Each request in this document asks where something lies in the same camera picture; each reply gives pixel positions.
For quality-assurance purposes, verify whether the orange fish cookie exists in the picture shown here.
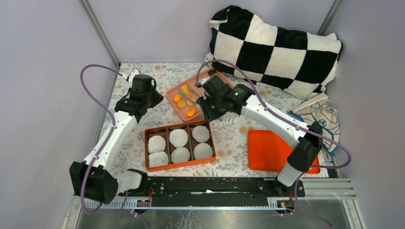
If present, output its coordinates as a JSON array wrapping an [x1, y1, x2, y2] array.
[[186, 108, 196, 117], [173, 94, 181, 103]]

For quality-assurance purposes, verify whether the pink cookie tray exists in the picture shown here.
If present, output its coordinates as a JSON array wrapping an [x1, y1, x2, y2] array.
[[166, 68, 236, 123]]

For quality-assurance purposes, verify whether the orange box lid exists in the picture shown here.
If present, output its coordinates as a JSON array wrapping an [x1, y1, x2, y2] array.
[[247, 130, 320, 174]]

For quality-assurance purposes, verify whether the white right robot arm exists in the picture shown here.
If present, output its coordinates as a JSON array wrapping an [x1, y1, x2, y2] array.
[[196, 75, 322, 197]]

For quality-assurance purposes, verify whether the aluminium frame rail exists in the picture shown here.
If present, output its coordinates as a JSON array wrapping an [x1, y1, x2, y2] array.
[[63, 177, 366, 229]]

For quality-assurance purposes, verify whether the yellow round biscuit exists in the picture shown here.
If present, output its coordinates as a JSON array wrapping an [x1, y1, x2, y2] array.
[[176, 100, 187, 108], [186, 98, 196, 106], [180, 85, 190, 95]]

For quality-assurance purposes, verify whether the black white checkered pillow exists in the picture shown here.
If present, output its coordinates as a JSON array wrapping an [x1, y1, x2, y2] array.
[[205, 5, 342, 100]]

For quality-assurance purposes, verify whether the white paper cup liner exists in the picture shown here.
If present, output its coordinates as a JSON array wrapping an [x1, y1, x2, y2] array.
[[193, 143, 213, 160], [192, 125, 210, 143], [169, 129, 188, 148], [149, 151, 169, 167], [148, 135, 166, 154], [171, 147, 191, 164]]

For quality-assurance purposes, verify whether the beige blue printed cloth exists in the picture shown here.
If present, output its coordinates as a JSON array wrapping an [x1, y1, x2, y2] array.
[[288, 93, 340, 142]]

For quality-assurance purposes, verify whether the orange cookie box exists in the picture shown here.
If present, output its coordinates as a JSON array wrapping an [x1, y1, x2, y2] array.
[[144, 121, 216, 172]]

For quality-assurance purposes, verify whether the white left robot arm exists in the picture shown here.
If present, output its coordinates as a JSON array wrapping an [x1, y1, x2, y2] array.
[[69, 74, 163, 204]]

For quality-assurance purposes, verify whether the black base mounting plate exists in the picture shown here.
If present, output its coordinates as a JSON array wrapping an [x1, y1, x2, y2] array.
[[128, 176, 305, 208]]

